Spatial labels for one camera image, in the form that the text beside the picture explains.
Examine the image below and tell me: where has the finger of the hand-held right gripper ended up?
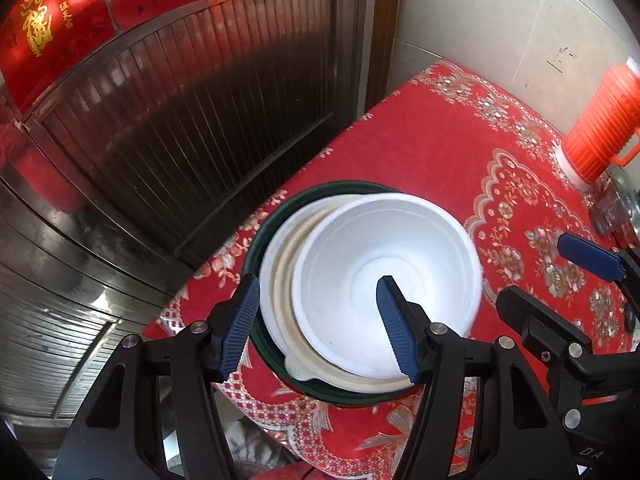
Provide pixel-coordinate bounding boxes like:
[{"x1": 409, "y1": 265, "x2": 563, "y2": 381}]
[
  {"x1": 556, "y1": 232, "x2": 640, "y2": 311},
  {"x1": 495, "y1": 285, "x2": 596, "y2": 381}
]

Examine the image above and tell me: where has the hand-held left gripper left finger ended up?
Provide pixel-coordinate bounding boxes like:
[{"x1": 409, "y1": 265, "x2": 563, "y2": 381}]
[{"x1": 52, "y1": 274, "x2": 262, "y2": 480}]

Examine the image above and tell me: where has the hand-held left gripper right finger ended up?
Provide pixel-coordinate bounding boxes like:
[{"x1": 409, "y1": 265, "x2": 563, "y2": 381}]
[{"x1": 376, "y1": 275, "x2": 581, "y2": 480}]

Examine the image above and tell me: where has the beige plastic bowl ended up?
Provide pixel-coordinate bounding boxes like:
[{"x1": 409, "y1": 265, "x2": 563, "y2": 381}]
[{"x1": 259, "y1": 195, "x2": 426, "y2": 395}]

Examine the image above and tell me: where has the small white foam bowl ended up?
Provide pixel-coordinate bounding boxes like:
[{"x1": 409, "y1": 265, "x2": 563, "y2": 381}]
[{"x1": 291, "y1": 193, "x2": 484, "y2": 379}]

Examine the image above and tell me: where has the dark green plastic basin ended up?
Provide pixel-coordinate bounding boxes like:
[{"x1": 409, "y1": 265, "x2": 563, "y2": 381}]
[{"x1": 242, "y1": 181, "x2": 431, "y2": 406}]

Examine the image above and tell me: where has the clear glass cup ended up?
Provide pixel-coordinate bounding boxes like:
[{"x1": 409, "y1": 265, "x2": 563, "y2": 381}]
[{"x1": 589, "y1": 175, "x2": 632, "y2": 235}]

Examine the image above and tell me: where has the steel pot with glass lid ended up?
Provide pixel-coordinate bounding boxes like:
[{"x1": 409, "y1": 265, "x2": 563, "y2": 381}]
[{"x1": 612, "y1": 165, "x2": 640, "y2": 251}]

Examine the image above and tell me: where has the orange thermos jug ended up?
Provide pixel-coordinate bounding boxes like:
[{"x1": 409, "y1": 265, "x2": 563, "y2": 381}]
[{"x1": 557, "y1": 57, "x2": 640, "y2": 193}]

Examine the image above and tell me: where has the red floral tablecloth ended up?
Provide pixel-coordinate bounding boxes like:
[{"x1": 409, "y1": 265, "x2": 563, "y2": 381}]
[{"x1": 142, "y1": 59, "x2": 640, "y2": 480}]

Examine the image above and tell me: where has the slatted door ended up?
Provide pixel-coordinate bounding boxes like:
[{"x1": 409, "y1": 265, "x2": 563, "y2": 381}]
[{"x1": 0, "y1": 0, "x2": 381, "y2": 461}]

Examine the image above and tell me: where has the brown wooden door frame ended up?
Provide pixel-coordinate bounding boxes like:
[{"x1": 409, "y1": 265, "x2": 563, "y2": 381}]
[{"x1": 365, "y1": 0, "x2": 403, "y2": 111}]

